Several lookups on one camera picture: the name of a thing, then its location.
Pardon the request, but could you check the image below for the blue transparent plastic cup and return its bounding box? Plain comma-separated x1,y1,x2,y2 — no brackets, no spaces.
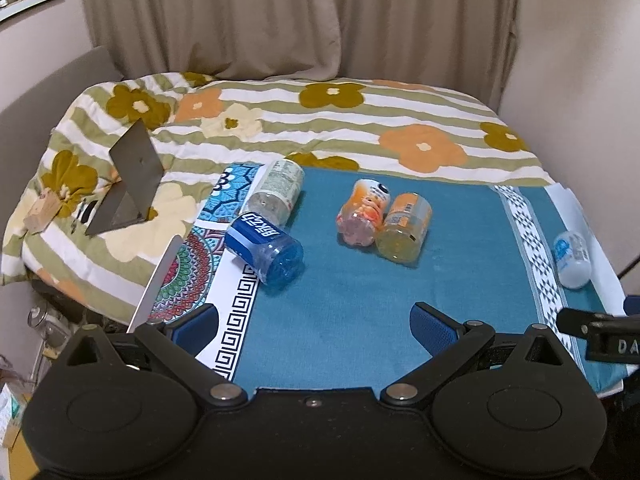
224,212,304,289

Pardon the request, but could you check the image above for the yellow orange labelled cup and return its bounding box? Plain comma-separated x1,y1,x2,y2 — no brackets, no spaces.
375,193,433,266

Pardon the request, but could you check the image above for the white blue labelled cup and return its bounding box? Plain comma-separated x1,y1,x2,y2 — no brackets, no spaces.
552,231,592,289

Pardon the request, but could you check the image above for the pink orange cartoon cup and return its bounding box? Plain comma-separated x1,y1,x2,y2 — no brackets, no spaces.
336,179,390,247

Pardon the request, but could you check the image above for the clear cup green white label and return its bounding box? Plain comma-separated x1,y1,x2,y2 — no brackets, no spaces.
243,159,305,228

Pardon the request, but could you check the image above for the white board edge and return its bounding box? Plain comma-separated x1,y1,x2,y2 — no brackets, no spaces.
127,235,183,334

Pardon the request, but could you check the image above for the teal patterned cloth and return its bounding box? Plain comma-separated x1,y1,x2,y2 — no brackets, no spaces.
151,164,608,391

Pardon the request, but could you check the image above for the black clamp with letters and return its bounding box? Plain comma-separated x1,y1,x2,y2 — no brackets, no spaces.
556,308,640,365

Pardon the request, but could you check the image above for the floral striped duvet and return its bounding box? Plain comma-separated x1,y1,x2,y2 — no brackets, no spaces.
1,73,550,323

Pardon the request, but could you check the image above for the grey bed headboard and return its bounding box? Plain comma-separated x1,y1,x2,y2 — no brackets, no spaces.
1,47,122,235

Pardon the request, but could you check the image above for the beige curtain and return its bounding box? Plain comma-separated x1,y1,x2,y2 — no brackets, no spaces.
82,0,518,107

